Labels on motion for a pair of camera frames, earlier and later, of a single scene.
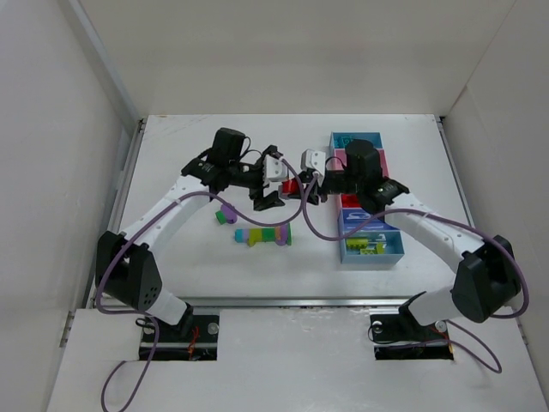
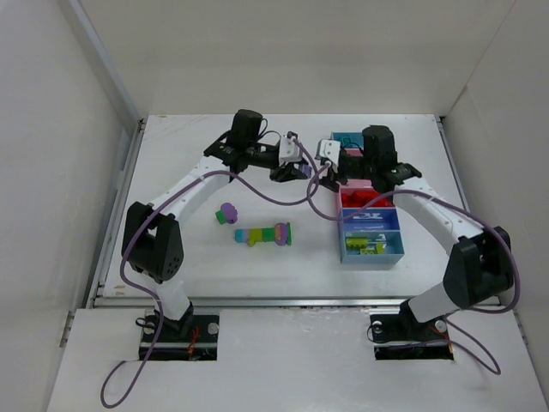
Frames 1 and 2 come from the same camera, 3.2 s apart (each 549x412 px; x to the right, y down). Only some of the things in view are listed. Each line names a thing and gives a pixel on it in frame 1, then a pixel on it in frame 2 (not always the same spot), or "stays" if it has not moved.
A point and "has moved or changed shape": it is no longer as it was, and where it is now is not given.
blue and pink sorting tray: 373,245 stays
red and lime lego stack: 291,188 has moved or changed shape
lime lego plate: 358,244 stays
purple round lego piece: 231,215 stays
